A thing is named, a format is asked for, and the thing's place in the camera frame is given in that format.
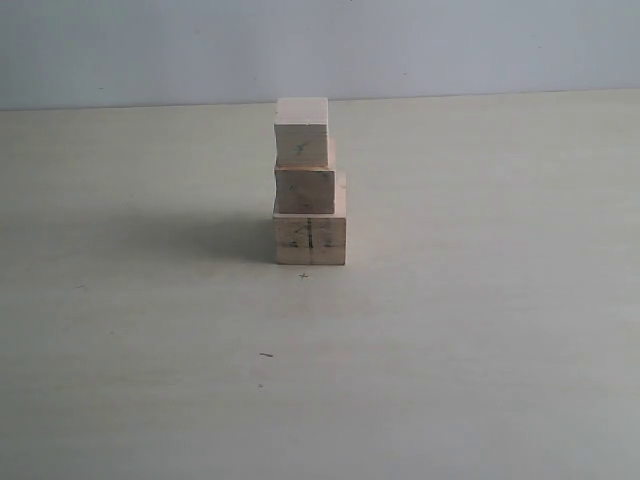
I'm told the large wooden base cube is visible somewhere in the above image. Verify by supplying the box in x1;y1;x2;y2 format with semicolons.
273;214;347;266

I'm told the medium wooden cube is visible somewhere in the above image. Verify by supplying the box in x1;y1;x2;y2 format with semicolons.
274;168;347;215

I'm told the small wooden cube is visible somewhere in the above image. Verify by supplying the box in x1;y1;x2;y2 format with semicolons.
274;97;335;170

